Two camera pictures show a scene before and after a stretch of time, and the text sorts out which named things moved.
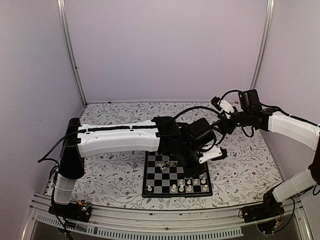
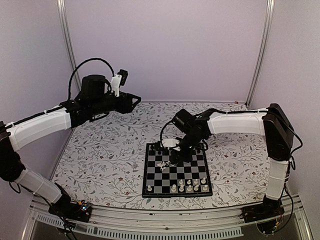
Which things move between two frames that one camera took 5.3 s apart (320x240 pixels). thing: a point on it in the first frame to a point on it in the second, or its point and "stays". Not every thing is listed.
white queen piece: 174,188 stays
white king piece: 181,188 stays
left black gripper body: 186,157 to 100,106
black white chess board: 164,177 stays
